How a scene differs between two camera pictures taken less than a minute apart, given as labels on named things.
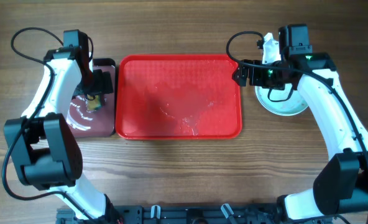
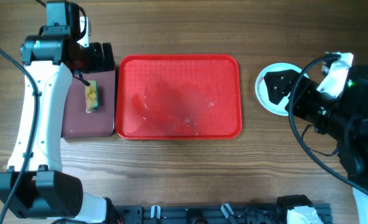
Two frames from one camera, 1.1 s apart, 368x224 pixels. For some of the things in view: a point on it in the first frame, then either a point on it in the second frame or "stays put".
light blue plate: x=281 y=102 stays put
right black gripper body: x=268 y=78 → x=308 y=103
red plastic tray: x=178 y=96 stays put
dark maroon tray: x=96 y=124 stays put
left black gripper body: x=96 y=83 → x=94 y=59
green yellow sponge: x=94 y=104 stays put
